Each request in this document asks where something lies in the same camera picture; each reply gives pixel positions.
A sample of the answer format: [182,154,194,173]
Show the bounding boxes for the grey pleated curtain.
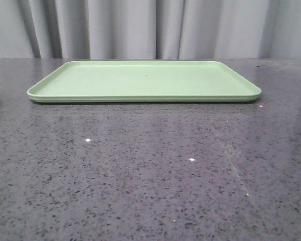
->
[0,1,301,59]

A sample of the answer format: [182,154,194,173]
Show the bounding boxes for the light green plastic tray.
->
[27,60,262,103]

